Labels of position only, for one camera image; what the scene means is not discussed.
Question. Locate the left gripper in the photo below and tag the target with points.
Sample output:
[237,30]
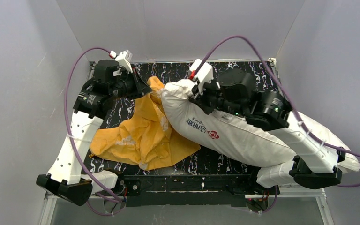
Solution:
[135,86]

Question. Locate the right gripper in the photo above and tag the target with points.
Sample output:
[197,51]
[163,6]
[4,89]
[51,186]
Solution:
[200,99]

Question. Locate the white pillow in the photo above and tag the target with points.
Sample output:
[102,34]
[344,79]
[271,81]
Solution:
[232,136]

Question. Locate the yellow and blue pillowcase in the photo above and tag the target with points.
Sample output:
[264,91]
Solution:
[147,139]

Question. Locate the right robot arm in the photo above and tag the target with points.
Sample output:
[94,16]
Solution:
[234,91]

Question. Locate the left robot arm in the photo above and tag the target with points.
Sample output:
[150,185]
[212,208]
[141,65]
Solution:
[92,99]

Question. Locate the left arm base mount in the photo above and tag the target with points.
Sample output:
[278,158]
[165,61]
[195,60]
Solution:
[118,182]

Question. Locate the aluminium frame rail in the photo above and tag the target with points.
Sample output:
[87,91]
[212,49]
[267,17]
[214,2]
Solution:
[59,198]

